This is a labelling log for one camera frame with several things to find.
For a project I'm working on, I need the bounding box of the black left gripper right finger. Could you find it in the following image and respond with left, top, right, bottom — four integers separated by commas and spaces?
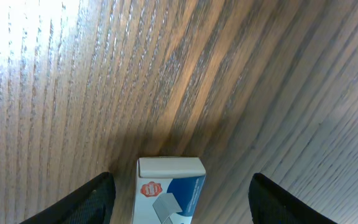
248, 173, 335, 224

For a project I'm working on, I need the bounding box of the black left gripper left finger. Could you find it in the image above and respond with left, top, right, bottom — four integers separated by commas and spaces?
22, 172, 116, 224

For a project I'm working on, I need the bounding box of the white blue staples box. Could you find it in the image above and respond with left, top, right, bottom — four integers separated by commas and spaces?
132, 157, 206, 224

